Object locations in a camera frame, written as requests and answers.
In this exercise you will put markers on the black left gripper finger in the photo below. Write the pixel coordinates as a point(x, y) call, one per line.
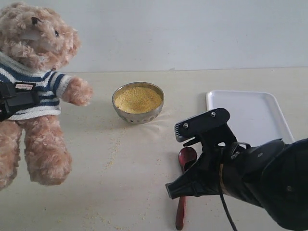
point(13, 100)

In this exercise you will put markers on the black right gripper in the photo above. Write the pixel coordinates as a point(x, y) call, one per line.
point(207, 175)

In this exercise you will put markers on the dark red wooden spoon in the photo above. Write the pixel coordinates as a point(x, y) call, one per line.
point(187, 156)

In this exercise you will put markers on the teddy bear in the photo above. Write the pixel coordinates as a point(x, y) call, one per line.
point(35, 42)

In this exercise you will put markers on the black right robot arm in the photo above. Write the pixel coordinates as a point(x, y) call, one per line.
point(272, 176)

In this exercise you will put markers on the white plastic tray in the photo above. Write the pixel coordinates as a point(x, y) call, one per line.
point(255, 117)

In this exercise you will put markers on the steel bowl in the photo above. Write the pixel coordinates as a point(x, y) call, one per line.
point(138, 118)

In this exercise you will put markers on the yellow millet grains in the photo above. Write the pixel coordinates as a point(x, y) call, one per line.
point(138, 100)

